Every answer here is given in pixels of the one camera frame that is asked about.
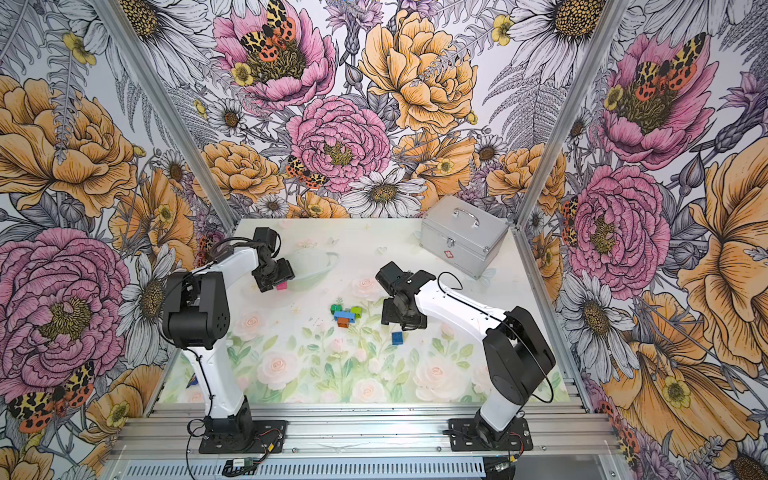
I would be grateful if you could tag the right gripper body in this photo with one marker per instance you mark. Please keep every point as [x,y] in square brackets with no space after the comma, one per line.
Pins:
[411,318]

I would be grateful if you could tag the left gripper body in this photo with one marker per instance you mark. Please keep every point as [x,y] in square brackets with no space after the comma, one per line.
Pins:
[272,272]

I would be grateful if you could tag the blue long lego brick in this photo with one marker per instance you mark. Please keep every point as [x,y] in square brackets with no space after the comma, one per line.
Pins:
[344,315]

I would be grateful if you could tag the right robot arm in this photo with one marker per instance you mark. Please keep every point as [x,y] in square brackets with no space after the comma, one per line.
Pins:
[518,356]

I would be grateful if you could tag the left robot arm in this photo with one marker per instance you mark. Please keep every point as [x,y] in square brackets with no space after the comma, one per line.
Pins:
[196,319]

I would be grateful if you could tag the silver first aid case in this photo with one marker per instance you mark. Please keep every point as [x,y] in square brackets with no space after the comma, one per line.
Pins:
[463,235]

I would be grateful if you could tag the small green circuit board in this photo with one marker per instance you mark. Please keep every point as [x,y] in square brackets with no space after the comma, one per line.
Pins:
[238,467]

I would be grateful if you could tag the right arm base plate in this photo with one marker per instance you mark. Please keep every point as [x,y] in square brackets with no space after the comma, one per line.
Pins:
[468,435]

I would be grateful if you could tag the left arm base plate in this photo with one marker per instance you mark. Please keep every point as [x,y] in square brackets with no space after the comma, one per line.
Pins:
[230,436]

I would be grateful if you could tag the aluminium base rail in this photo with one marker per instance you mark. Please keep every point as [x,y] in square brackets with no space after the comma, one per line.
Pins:
[369,430]

